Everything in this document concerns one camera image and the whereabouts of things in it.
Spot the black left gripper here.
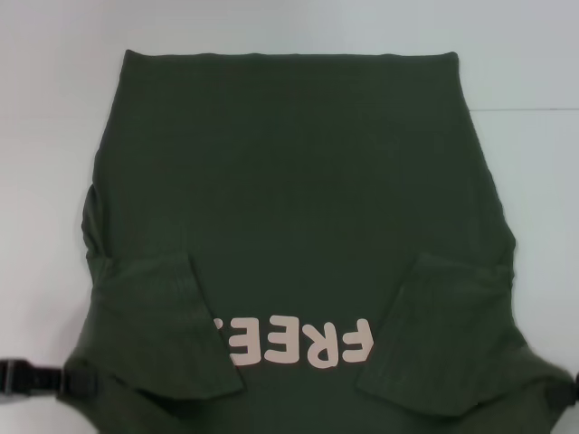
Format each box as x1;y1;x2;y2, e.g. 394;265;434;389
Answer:
0;358;99;400

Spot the dark green FREE t-shirt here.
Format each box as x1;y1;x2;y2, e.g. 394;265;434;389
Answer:
62;48;574;434

